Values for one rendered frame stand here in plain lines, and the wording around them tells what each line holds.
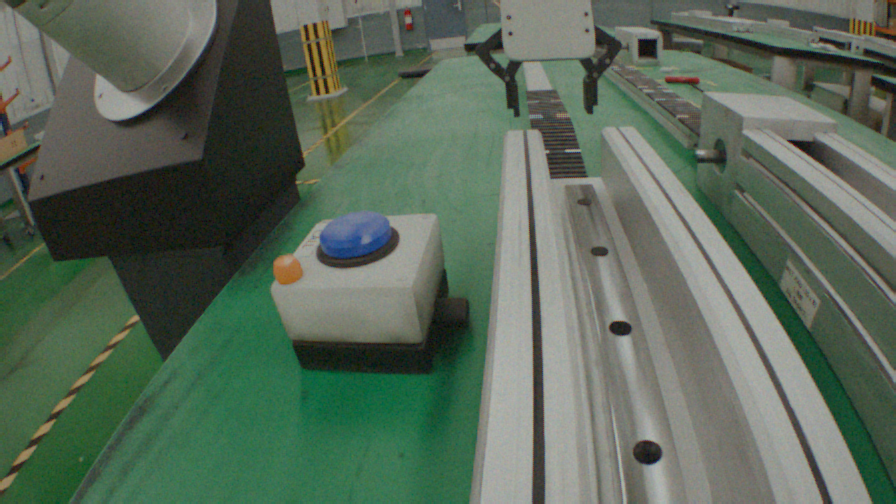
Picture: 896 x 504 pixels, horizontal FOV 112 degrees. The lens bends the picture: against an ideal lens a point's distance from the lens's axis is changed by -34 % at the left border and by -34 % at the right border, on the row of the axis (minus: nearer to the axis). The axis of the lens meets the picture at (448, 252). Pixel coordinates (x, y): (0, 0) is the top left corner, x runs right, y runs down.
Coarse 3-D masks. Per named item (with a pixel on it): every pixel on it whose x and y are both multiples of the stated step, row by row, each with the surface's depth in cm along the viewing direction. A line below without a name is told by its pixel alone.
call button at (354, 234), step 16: (336, 224) 25; (352, 224) 25; (368, 224) 24; (384, 224) 24; (320, 240) 24; (336, 240) 23; (352, 240) 23; (368, 240) 23; (384, 240) 24; (336, 256) 24; (352, 256) 23
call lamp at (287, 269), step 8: (280, 256) 23; (288, 256) 23; (280, 264) 22; (288, 264) 22; (296, 264) 23; (280, 272) 22; (288, 272) 22; (296, 272) 23; (280, 280) 23; (288, 280) 23; (296, 280) 23
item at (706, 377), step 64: (512, 192) 23; (576, 192) 29; (640, 192) 22; (512, 256) 18; (576, 256) 24; (640, 256) 22; (704, 256) 16; (512, 320) 14; (576, 320) 20; (640, 320) 17; (704, 320) 13; (768, 320) 12; (512, 384) 12; (576, 384) 12; (640, 384) 15; (704, 384) 13; (768, 384) 10; (512, 448) 10; (576, 448) 10; (640, 448) 12; (704, 448) 12; (768, 448) 9; (832, 448) 8
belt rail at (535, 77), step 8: (528, 64) 102; (536, 64) 101; (528, 72) 90; (536, 72) 90; (544, 72) 89; (528, 80) 82; (536, 80) 81; (544, 80) 80; (528, 88) 75; (536, 88) 74; (544, 88) 73
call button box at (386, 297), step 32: (320, 224) 28; (416, 224) 27; (320, 256) 24; (384, 256) 24; (416, 256) 24; (288, 288) 23; (320, 288) 22; (352, 288) 22; (384, 288) 22; (416, 288) 22; (448, 288) 30; (288, 320) 24; (320, 320) 23; (352, 320) 23; (384, 320) 23; (416, 320) 22; (448, 320) 26; (320, 352) 25; (352, 352) 24; (384, 352) 24; (416, 352) 23
